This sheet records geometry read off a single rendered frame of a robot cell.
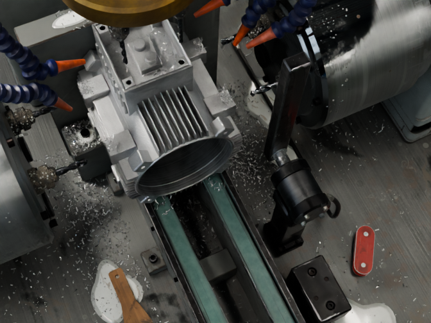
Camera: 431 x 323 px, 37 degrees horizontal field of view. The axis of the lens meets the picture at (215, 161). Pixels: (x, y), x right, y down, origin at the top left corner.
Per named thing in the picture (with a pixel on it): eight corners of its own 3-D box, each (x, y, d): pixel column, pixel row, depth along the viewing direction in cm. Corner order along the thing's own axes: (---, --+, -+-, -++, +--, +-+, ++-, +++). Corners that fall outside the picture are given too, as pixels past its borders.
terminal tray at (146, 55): (96, 54, 95) (88, 25, 88) (162, 29, 97) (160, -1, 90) (127, 119, 90) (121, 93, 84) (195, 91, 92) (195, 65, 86)
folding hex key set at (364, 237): (369, 278, 109) (372, 275, 108) (351, 275, 110) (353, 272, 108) (372, 230, 113) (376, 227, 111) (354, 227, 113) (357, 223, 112)
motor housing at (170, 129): (86, 114, 108) (65, 50, 90) (189, 74, 111) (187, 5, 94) (131, 215, 100) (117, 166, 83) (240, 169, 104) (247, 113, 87)
